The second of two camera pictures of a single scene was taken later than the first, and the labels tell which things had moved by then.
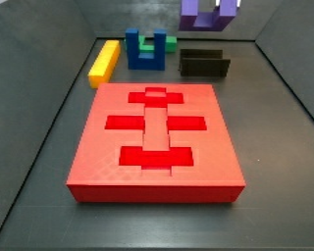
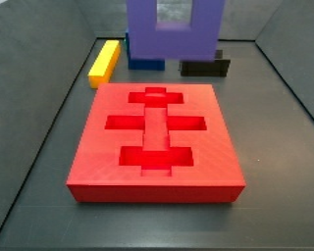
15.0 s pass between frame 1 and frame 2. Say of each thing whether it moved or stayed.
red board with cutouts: stayed
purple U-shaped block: moved
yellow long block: stayed
